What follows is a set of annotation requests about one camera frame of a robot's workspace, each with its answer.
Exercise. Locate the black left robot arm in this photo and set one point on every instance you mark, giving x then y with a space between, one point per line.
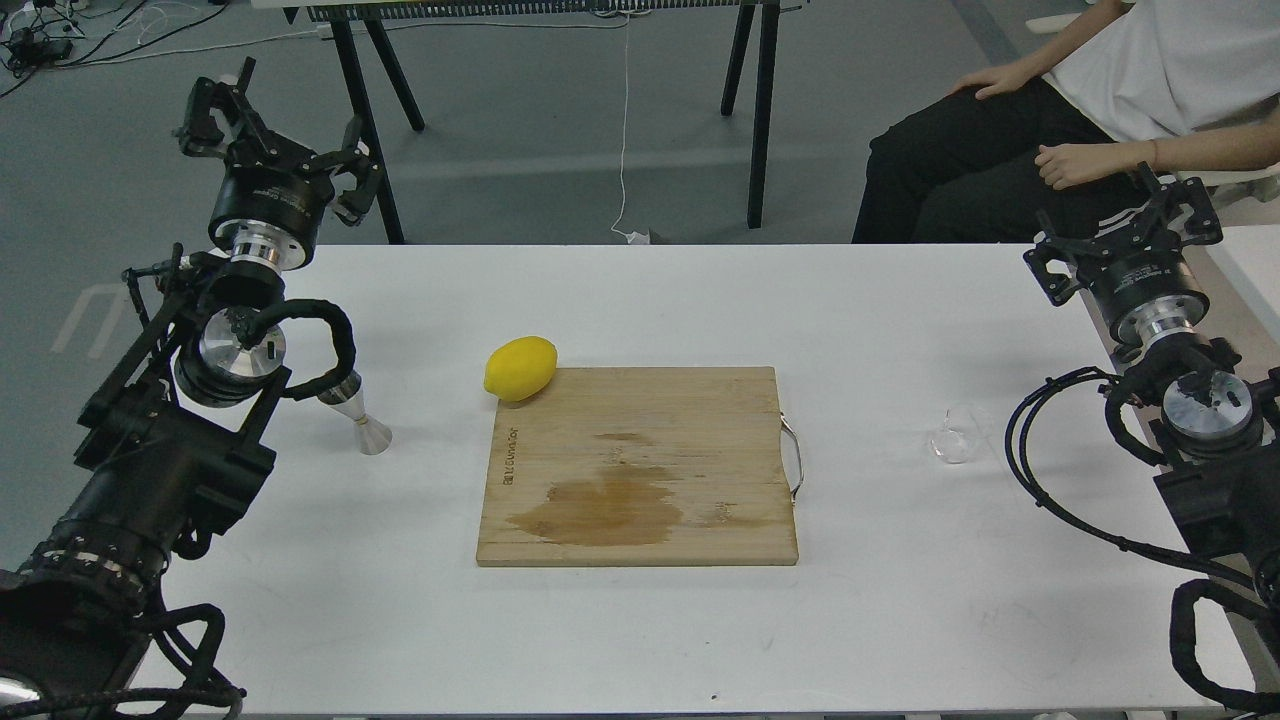
174 434

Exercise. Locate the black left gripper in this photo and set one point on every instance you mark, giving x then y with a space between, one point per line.
268 190

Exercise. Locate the wooden cutting board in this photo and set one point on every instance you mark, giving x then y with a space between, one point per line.
640 467

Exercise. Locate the yellow lemon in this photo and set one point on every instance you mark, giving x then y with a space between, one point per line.
520 369

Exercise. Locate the grey office chair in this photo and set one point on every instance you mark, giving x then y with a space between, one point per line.
1241 197

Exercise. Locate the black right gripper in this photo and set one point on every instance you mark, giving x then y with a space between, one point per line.
1141 282

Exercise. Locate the seated person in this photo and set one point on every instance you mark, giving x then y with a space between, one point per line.
1169 85

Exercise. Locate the steel jigger measuring cup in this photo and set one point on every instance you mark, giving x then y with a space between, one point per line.
358 418

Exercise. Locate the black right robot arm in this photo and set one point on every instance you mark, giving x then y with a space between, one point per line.
1178 406

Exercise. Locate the clear glass cup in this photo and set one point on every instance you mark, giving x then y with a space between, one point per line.
963 435

